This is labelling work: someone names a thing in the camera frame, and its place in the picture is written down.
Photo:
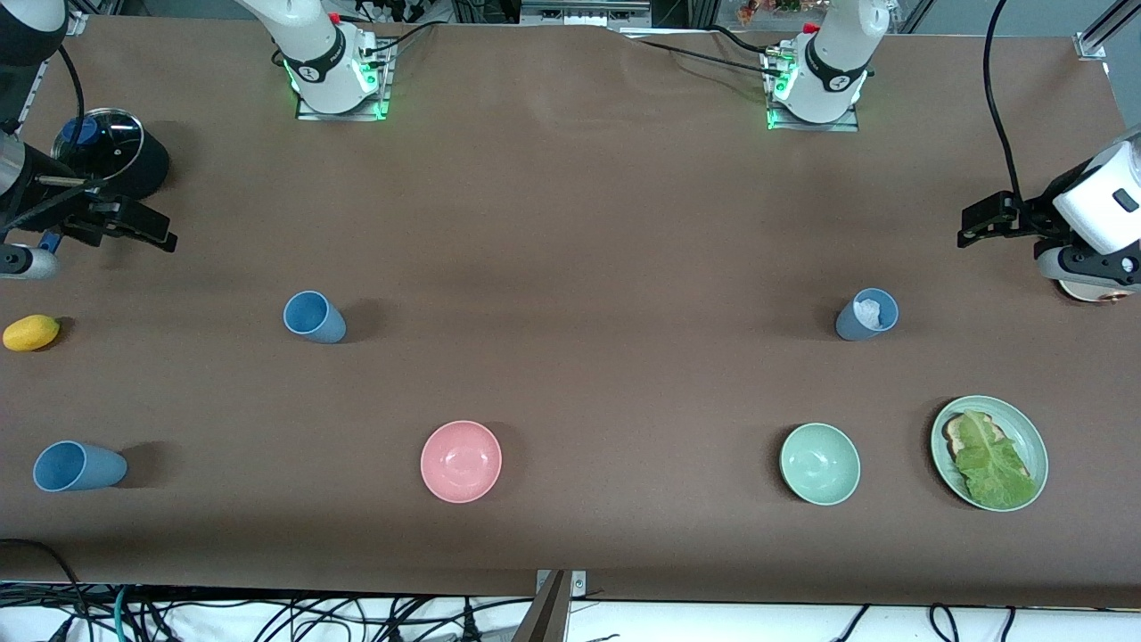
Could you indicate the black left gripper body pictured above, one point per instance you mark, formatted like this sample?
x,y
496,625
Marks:
x,y
1037,214

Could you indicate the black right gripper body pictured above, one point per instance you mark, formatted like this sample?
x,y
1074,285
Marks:
x,y
43,203

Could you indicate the white filling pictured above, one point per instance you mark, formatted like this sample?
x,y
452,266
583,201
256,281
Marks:
x,y
869,312

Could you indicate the blue cup with white filling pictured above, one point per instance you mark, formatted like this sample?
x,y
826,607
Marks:
x,y
851,326

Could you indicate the blue plastic cup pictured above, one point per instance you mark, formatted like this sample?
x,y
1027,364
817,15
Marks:
x,y
80,468
312,316

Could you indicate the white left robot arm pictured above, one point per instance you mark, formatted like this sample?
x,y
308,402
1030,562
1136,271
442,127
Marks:
x,y
833,71

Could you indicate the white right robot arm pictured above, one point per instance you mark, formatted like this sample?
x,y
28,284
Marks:
x,y
325,67

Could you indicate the glass lid with blue knob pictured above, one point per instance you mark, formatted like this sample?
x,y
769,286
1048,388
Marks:
x,y
111,147

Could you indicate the yellow lemon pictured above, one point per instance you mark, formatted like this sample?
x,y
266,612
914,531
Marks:
x,y
31,333

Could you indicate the bread slice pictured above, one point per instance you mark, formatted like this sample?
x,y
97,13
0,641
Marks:
x,y
954,434

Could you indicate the mint green plate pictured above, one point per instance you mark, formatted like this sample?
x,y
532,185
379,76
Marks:
x,y
1025,437

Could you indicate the green lettuce leaf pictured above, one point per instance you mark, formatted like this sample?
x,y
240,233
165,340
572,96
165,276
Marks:
x,y
989,459

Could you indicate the mint green bowl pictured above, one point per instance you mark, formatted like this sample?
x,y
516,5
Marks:
x,y
820,464

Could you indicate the colourful artificial flowers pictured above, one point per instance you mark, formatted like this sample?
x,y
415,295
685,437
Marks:
x,y
767,9

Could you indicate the pink bowl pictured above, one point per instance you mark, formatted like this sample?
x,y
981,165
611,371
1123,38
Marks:
x,y
461,461

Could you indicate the grey metal box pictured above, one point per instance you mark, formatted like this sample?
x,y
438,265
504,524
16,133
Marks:
x,y
584,11

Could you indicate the dark slanted pole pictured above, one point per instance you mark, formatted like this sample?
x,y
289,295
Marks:
x,y
544,620

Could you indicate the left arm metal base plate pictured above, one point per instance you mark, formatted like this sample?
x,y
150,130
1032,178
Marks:
x,y
847,126

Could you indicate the aluminium frame profile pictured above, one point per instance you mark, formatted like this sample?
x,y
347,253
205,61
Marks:
x,y
1089,45

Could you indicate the aluminium table edge rail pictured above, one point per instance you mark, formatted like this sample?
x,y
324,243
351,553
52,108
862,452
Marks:
x,y
78,22

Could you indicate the small metal table bracket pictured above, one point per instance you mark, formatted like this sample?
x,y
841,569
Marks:
x,y
579,584

